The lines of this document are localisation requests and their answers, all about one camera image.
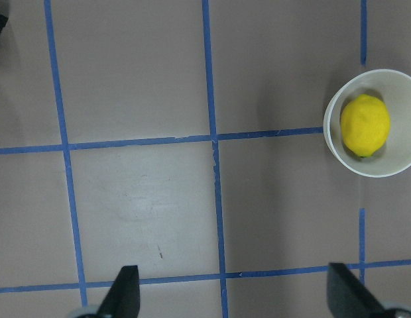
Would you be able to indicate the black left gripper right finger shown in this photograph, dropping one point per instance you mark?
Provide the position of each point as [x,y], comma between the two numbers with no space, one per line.
[348,297]

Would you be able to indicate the yellow lemon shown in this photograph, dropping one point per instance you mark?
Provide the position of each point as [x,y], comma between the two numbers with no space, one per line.
[365,125]

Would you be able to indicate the white ceramic bowl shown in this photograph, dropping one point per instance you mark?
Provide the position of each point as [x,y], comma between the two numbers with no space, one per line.
[394,89]

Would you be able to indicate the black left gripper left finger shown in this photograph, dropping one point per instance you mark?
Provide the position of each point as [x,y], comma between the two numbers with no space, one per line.
[124,298]

